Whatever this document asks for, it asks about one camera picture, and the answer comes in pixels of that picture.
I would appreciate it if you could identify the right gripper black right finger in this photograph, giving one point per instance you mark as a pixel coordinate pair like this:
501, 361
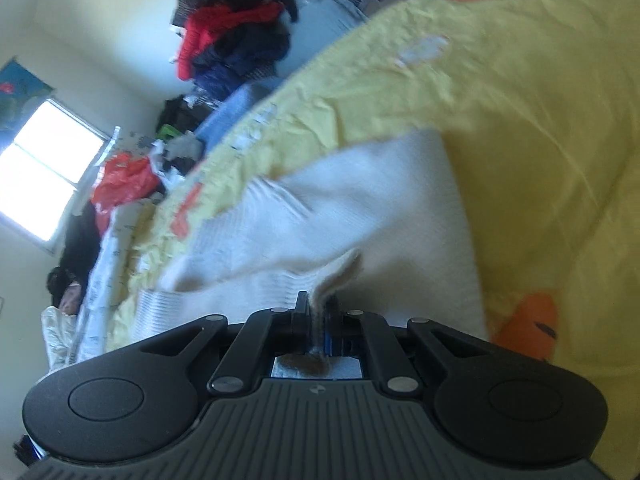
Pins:
367, 337

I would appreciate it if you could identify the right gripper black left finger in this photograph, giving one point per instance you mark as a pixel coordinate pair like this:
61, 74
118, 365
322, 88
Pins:
265, 335

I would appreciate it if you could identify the white knit sweater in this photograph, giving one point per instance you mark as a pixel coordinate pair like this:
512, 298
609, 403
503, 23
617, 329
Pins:
380, 225

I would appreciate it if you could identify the dark navy clothes in pile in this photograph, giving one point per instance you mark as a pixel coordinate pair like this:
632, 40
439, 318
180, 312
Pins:
239, 55

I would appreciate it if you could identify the white printed quilt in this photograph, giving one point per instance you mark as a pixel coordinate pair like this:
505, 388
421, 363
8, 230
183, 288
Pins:
107, 282

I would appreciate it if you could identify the grey white crumpled cloth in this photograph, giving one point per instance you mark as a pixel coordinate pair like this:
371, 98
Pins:
172, 160

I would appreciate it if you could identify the black garment by window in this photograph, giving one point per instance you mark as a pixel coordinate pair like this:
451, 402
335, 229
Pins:
82, 244

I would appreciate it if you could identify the cream pyjama garment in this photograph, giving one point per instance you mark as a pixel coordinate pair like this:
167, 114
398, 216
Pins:
59, 331

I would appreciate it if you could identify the red plastic bag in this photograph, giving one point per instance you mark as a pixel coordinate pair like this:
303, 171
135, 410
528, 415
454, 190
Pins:
124, 179

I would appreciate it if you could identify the light blue knit basket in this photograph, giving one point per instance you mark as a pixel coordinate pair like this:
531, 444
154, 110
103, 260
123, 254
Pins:
229, 112

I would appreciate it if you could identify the window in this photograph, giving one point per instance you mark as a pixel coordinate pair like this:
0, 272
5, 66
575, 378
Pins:
44, 169

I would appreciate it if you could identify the red jacket on pile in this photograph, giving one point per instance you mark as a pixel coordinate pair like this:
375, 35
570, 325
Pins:
206, 25

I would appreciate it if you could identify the yellow carrot print bedsheet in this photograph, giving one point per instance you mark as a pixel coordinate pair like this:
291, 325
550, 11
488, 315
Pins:
537, 102

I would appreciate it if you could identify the grey fabric heap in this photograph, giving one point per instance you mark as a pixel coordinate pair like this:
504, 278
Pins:
319, 24

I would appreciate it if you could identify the blue floral window blind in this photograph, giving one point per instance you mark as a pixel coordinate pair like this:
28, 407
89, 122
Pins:
21, 94

